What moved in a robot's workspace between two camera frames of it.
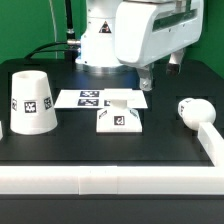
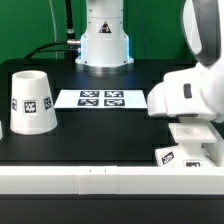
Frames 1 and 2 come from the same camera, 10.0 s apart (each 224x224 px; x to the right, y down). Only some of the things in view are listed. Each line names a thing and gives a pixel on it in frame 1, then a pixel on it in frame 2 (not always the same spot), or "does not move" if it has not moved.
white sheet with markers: x=101 y=99 does not move
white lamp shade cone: x=32 y=110 does not move
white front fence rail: x=112 y=180 does not move
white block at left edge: x=1 y=133 does not move
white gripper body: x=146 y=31 to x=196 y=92
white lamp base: x=118 y=118 to x=189 y=152
